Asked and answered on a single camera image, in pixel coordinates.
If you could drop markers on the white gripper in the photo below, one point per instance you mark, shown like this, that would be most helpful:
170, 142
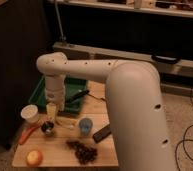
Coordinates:
55, 93

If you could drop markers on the yellow banana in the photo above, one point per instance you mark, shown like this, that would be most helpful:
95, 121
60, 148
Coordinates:
67, 123

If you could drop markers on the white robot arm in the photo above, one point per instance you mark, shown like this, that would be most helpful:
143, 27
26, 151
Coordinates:
134, 106

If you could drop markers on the small metal cup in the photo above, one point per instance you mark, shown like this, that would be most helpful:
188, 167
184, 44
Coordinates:
47, 127

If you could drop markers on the white paper cup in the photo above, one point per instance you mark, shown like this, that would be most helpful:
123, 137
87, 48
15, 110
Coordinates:
30, 113

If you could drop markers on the black brush in tray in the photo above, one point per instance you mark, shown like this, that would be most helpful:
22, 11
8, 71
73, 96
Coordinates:
77, 96

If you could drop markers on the green plastic tray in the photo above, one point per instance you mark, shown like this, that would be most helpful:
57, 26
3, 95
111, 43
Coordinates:
72, 85

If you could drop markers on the orange carrot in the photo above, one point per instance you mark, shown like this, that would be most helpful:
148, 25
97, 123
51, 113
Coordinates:
26, 134

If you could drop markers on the blue plastic cup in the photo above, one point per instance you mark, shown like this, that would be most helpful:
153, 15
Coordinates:
85, 126

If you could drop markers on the orange yellow apple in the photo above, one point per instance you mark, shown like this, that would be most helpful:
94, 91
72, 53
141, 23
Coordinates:
34, 158

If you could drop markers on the bunch of dark grapes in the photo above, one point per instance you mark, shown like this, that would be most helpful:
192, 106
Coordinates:
83, 153

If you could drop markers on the dark chocolate bar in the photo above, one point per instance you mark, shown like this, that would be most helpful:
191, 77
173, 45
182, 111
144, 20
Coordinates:
102, 134

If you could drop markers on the metal pole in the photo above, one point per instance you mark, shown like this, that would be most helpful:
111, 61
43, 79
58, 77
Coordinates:
62, 36

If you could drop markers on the dark cabinet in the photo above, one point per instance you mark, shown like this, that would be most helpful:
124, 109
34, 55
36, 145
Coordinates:
24, 36

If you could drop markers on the low wooden shelf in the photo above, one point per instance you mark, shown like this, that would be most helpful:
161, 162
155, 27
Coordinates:
181, 68

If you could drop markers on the black handle on shelf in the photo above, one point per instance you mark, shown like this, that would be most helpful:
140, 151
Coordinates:
165, 59

